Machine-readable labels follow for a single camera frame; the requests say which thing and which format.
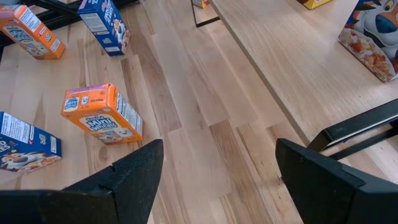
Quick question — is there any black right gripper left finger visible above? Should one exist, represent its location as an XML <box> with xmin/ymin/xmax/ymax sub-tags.
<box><xmin>0</xmin><ymin>138</ymin><xmax>165</xmax><ymax>224</ymax></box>

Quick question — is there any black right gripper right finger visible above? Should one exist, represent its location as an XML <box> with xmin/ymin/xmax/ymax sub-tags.
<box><xmin>275</xmin><ymin>138</ymin><xmax>398</xmax><ymax>224</ymax></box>

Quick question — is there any blue Frosted Flakes cereal box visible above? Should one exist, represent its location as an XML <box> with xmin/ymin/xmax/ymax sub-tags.
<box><xmin>0</xmin><ymin>111</ymin><xmax>62</xmax><ymax>175</ymax></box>
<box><xmin>338</xmin><ymin>0</ymin><xmax>398</xmax><ymax>83</ymax></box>
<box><xmin>77</xmin><ymin>0</ymin><xmax>131</xmax><ymax>57</ymax></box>

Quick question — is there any orange Mini-Wheats cereal box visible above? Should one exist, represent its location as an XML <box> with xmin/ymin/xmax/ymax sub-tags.
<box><xmin>0</xmin><ymin>4</ymin><xmax>67</xmax><ymax>60</ymax></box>
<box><xmin>60</xmin><ymin>82</ymin><xmax>144</xmax><ymax>146</ymax></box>

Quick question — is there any wooden shelf black metal frame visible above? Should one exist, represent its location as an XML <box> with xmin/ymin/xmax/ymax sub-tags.
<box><xmin>190</xmin><ymin>0</ymin><xmax>398</xmax><ymax>161</ymax></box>

